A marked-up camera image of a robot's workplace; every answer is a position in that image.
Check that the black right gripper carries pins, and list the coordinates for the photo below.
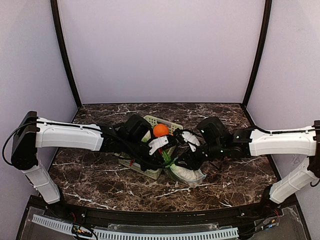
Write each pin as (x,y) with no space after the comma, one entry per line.
(188,156)

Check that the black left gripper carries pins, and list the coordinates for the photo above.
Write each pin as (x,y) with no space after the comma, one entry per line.
(152,160)

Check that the dark green toy vegetable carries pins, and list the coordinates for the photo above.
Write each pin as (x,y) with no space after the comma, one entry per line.
(171,174)

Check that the spare clear zip bag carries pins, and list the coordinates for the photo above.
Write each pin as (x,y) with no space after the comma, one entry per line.
(191,184)

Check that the beige perforated plastic basket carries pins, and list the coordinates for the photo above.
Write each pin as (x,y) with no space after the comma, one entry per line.
(134,165)

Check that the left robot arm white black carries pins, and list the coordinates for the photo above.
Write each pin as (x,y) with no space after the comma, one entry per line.
(126,137)

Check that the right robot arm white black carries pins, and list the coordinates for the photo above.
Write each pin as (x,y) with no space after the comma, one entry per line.
(255,141)

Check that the green white bok choy toy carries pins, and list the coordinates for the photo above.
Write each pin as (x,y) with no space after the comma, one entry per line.
(165,153)

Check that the orange toy fruit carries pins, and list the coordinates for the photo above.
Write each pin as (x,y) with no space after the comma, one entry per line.
(160,130)

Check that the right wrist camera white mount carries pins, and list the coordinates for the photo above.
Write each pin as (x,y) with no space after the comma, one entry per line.
(185,136)

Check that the white slotted cable duct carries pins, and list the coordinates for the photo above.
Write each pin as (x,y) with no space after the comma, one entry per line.
(138,232)

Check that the black front rail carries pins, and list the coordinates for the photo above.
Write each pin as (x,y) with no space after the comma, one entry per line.
(235,216)

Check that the right black frame post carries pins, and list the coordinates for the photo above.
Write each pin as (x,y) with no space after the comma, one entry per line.
(259,52)

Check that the black frame post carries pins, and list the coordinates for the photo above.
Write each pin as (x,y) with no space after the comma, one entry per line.
(259,52)
(63,52)

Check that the left black frame post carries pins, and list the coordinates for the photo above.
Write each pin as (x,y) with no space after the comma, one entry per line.
(63,52)

